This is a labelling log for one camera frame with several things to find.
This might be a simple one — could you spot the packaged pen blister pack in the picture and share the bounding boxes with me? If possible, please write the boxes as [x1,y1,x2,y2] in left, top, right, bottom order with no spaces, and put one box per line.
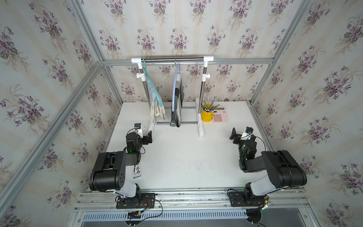
[132,163,142,179]

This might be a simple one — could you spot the yellow pencil cup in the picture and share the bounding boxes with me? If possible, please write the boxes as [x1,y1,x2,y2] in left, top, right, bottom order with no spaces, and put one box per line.
[201,109,214,123]

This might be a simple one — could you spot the teal plastic hanger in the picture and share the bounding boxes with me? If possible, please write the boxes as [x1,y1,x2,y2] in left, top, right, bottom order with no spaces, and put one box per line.
[141,58,163,108]

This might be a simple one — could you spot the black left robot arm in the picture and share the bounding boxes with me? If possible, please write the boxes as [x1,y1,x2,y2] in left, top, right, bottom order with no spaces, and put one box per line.
[89,129,153,199]

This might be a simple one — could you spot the light blue plastic hanger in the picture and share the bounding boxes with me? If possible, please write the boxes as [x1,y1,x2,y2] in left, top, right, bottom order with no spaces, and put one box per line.
[171,57,181,112]

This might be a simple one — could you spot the aluminium mounting rail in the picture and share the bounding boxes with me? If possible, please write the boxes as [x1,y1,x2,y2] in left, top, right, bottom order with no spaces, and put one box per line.
[74,188,310,212]

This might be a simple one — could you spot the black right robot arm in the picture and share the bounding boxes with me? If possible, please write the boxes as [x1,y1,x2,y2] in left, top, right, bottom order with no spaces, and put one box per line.
[229,127,307,201]

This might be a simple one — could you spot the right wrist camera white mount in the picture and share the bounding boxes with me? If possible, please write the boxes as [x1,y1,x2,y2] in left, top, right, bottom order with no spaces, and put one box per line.
[241,126,253,141]

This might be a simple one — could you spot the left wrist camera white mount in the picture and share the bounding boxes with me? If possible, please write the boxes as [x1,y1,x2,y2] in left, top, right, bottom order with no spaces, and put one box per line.
[134,123,143,138]

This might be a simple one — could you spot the pink calculator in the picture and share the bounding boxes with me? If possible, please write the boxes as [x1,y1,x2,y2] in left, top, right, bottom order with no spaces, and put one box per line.
[213,107,228,123]

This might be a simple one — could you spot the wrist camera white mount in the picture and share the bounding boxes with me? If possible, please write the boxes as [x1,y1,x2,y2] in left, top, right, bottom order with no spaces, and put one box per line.
[241,126,253,141]
[134,123,143,138]

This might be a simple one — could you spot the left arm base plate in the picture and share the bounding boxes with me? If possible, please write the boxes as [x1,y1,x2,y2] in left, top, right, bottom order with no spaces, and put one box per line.
[115,193,156,210]

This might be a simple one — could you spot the blue cream plaid scarf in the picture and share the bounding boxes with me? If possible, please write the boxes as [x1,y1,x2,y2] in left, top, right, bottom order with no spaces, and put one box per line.
[145,72,166,124]

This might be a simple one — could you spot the black white checkered scarf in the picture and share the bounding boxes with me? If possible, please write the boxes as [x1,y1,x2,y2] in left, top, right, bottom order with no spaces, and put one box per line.
[170,73,184,127]

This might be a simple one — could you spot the white steel clothes rack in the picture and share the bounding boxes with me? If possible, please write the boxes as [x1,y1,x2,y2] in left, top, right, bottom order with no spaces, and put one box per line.
[131,56,214,138]

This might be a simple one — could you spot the pencils in cup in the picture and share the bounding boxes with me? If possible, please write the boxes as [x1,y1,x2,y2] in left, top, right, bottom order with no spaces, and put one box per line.
[200,99,220,113]

